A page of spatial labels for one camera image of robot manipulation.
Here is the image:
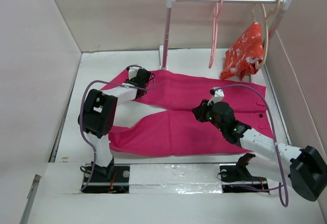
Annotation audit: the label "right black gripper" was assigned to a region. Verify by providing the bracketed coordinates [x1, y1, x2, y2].
[192, 98, 225, 132]

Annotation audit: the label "magenta pink trousers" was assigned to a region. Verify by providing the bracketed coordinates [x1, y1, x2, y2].
[108, 70, 273, 157]

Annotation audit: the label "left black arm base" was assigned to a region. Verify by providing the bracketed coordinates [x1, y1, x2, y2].
[80, 159, 130, 194]

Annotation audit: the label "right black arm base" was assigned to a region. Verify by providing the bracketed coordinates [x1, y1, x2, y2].
[217, 153, 269, 193]

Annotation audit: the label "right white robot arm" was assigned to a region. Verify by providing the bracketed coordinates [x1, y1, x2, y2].
[192, 99, 326, 202]

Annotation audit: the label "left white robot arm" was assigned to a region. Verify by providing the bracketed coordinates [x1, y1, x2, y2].
[78, 65, 155, 182]

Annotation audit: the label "pink plastic hanger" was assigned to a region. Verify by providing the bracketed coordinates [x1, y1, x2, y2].
[208, 0, 223, 69]

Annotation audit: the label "beige wooden hanger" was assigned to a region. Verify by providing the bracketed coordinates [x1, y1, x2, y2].
[255, 0, 282, 70]

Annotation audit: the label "orange floral garment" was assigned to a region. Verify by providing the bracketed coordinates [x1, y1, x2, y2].
[220, 22, 264, 80]

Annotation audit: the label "white clothes rack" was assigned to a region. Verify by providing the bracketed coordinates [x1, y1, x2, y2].
[159, 0, 293, 70]

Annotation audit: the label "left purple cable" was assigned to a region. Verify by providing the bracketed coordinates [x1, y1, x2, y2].
[78, 74, 156, 191]

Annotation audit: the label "purple cable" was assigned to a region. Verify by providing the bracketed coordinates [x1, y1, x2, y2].
[78, 74, 156, 191]
[209, 84, 291, 208]

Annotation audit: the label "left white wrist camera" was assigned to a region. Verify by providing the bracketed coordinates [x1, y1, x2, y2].
[126, 65, 142, 79]

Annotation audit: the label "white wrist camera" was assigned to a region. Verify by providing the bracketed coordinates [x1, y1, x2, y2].
[207, 87, 224, 106]
[126, 65, 142, 79]

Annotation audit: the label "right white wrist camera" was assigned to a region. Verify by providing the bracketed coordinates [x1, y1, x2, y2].
[207, 87, 224, 106]

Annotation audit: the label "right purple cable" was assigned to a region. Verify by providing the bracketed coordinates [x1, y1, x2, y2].
[209, 84, 291, 208]

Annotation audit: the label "metal side rail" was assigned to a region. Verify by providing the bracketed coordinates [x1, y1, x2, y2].
[20, 174, 41, 224]

